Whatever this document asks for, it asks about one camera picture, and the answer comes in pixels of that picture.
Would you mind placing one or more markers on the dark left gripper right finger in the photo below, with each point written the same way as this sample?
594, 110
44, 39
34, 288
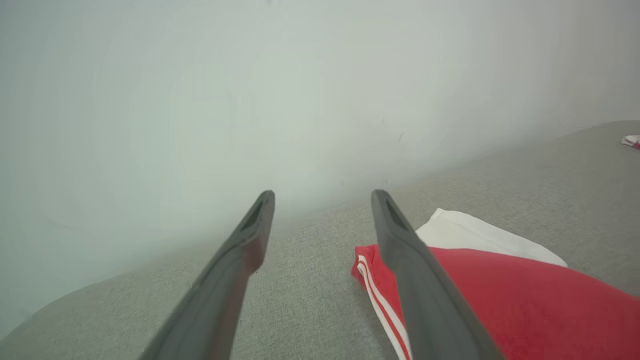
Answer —
430, 300

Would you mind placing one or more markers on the red jersey with number print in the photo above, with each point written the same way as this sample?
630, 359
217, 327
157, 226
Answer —
525, 300

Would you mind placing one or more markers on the red shorts with white stripe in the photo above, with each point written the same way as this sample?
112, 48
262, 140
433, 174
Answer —
632, 141

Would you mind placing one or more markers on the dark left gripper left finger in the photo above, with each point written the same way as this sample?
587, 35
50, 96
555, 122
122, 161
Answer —
220, 300

